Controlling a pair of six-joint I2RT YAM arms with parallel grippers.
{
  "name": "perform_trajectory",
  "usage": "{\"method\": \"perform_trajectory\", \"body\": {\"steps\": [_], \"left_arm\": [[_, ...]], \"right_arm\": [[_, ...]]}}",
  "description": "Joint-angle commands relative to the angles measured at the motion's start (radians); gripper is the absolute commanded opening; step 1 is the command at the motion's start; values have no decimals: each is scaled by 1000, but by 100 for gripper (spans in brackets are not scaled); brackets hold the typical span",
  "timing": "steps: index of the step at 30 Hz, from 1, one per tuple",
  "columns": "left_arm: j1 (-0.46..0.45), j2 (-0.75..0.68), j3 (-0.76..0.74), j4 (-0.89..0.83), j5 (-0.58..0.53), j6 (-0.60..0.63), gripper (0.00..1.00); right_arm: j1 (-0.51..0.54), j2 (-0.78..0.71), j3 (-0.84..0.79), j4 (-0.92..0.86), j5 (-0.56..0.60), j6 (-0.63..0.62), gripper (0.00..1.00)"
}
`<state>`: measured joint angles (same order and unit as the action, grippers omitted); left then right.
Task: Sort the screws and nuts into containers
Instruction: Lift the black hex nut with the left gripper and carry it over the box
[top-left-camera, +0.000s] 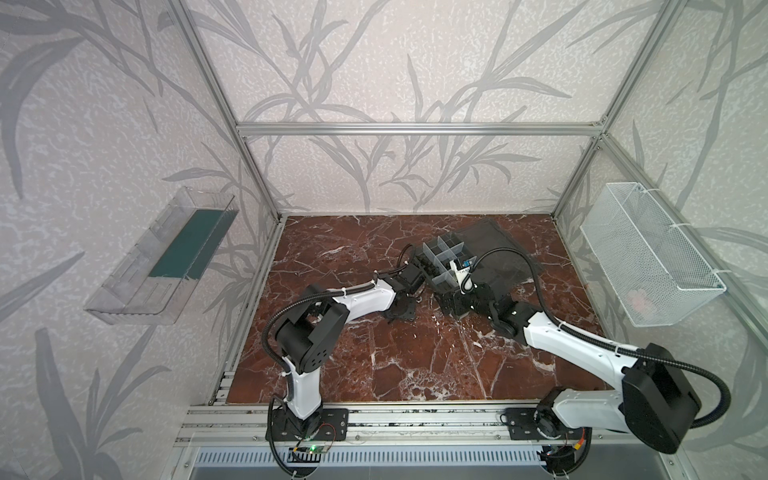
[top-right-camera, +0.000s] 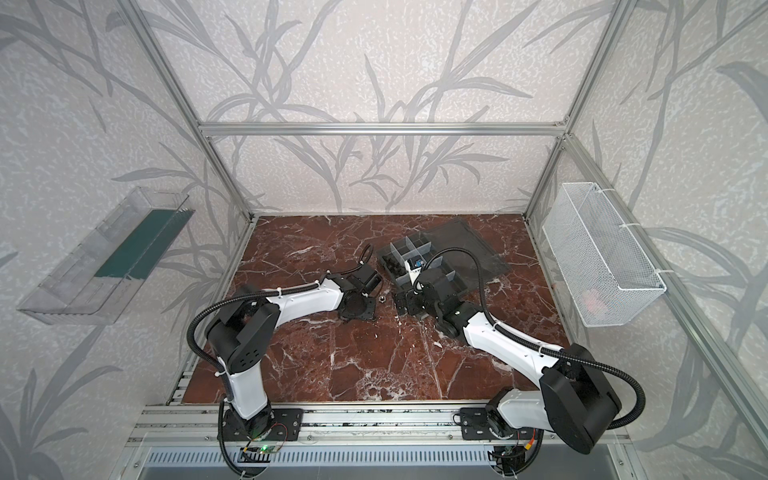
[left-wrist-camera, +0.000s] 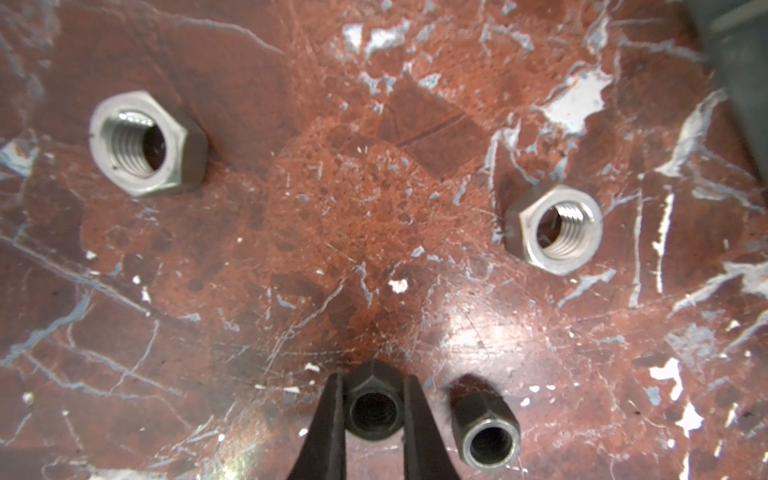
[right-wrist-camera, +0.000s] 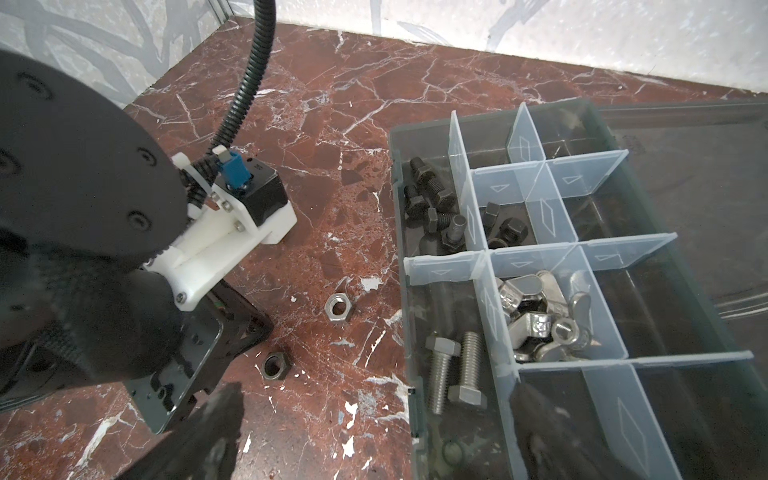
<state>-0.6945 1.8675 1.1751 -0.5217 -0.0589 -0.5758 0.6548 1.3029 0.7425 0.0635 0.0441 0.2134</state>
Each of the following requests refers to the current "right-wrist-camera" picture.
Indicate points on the black nuts in box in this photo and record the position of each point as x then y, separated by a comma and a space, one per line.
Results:
502, 231

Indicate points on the silver hex nut loose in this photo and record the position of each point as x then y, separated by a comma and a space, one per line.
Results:
338, 307

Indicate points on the grey plastic organizer box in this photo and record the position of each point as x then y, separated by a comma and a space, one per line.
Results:
659, 212

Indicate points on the black screws in box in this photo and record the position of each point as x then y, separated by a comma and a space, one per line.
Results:
431, 212

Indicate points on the wing nuts in box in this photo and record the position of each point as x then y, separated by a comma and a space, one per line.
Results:
543, 323

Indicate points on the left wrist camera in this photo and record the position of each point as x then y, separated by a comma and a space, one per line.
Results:
249, 207

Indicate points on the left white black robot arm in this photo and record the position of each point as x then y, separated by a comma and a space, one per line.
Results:
114, 255

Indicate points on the dark hex nut loose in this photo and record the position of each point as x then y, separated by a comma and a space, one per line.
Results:
276, 366

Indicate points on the silver hex bolt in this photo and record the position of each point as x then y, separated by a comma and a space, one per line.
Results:
444, 350
466, 391

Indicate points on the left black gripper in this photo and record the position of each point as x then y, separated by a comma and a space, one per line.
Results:
224, 325

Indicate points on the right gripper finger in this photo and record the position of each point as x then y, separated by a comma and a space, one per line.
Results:
553, 447

